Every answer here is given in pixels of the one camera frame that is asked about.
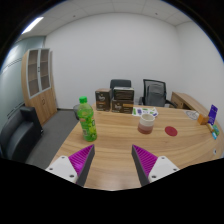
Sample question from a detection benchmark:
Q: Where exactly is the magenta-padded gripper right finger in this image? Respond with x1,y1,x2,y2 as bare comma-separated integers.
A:
131,144,181,187

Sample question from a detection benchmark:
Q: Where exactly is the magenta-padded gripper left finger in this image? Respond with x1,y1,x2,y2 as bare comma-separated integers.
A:
45,143,96,188

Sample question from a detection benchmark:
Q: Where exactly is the green drink bottle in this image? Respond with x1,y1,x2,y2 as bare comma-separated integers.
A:
76,96,98,143

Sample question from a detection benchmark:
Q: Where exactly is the flat round red coaster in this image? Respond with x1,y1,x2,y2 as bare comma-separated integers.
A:
164,125,179,137

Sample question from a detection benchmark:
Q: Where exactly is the white and brown mug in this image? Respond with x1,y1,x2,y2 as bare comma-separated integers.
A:
137,113,156,135

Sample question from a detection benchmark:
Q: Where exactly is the black leather armchair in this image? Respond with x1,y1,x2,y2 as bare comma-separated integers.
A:
0,105,44,164

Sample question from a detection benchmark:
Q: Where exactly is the grey waste bin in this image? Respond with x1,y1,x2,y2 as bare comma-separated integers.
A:
72,104,83,121

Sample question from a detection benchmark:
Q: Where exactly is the white sticker sheet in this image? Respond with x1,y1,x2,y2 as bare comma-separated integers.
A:
131,106,160,118

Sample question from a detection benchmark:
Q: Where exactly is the round grey pad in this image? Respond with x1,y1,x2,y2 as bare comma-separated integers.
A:
185,110,200,121

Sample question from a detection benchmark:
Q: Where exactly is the small orange box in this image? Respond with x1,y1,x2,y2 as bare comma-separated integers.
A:
197,113,210,126

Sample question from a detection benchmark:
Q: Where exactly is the small green box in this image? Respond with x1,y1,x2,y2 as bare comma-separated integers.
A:
210,124,221,137

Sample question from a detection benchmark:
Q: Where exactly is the wooden shelf cabinet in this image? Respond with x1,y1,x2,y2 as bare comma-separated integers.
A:
21,47,58,126

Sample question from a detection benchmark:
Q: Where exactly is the wooden side desk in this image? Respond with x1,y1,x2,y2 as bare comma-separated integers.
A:
170,91,209,116

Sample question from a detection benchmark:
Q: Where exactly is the grey backpack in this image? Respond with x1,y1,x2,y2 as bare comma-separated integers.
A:
145,82,167,108

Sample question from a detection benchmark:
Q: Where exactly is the purple standing card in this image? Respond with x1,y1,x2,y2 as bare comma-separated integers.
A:
207,104,219,126

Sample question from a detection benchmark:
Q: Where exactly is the tall dark brown box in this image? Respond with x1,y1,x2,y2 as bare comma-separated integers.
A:
94,88,113,112

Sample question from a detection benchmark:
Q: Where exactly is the flat dark brown box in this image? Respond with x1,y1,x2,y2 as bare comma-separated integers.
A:
113,86,135,101

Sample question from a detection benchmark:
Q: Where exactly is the armless black office chair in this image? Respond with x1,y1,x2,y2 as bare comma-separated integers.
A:
109,78,132,90

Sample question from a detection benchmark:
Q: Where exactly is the long ceiling light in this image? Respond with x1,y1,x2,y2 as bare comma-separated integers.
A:
21,16,45,35

